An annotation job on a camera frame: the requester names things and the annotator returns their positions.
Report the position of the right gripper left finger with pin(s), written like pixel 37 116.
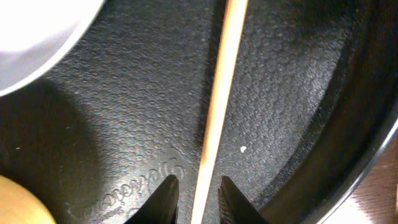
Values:
pixel 162 206

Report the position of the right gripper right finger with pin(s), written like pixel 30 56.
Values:
pixel 234 207

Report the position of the wooden chopstick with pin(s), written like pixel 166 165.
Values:
pixel 231 33

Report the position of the yellow bowl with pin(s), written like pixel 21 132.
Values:
pixel 18 205

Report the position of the round black serving tray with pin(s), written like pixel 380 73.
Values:
pixel 313 100

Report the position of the grey round plate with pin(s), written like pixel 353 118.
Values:
pixel 37 34

